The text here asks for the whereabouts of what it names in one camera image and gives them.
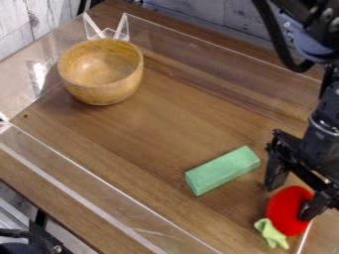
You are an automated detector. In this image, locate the black metal bracket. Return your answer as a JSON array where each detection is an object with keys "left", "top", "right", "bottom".
[{"left": 29, "top": 210, "right": 75, "bottom": 254}]

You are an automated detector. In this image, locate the clear acrylic tray barrier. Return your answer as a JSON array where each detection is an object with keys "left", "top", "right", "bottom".
[{"left": 0, "top": 12, "right": 339, "bottom": 254}]

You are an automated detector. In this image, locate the red plush strawberry toy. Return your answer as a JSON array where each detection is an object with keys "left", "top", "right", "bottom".
[{"left": 254, "top": 186, "right": 312, "bottom": 250}]

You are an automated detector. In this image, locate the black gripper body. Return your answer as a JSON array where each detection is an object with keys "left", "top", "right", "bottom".
[{"left": 266, "top": 128, "right": 339, "bottom": 209}]

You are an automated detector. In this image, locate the green rectangular block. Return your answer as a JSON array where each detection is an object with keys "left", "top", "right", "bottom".
[{"left": 184, "top": 146, "right": 260, "bottom": 195}]

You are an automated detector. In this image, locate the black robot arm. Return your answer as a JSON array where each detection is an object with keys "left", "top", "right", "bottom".
[{"left": 252, "top": 0, "right": 339, "bottom": 221}]

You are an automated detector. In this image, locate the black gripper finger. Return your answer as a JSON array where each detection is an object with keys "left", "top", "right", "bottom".
[
  {"left": 298, "top": 191, "right": 331, "bottom": 221},
  {"left": 263, "top": 152, "right": 290, "bottom": 191}
]

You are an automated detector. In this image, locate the black cable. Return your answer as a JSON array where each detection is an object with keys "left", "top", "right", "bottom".
[{"left": 0, "top": 227, "right": 32, "bottom": 240}]

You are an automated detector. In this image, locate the wooden bowl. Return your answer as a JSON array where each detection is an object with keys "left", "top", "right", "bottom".
[{"left": 57, "top": 39, "right": 144, "bottom": 105}]

